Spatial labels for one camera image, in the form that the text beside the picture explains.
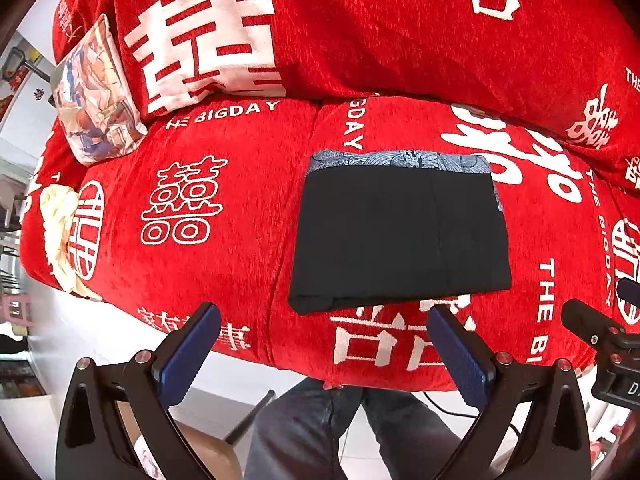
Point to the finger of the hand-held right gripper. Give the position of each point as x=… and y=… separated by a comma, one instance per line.
x=631, y=297
x=587, y=320

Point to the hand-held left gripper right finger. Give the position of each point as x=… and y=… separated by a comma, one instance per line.
x=460, y=360

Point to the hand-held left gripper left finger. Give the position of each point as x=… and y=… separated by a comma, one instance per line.
x=190, y=350

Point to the dark pants with blue waistband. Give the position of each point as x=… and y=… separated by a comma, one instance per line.
x=400, y=240

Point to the black metal leg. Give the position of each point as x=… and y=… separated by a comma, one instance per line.
x=250, y=417

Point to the sofa with red printed cover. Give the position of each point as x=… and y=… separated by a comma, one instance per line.
x=225, y=260

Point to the wooden stool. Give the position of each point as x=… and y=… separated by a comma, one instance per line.
x=200, y=452

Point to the person's legs in grey jeans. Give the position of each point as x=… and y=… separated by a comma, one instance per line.
x=300, y=435

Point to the cream cloth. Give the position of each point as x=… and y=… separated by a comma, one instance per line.
x=57, y=230

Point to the pink plastic stool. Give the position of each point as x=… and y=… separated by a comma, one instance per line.
x=14, y=308

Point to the printed throw pillow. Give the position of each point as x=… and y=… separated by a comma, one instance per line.
x=95, y=95

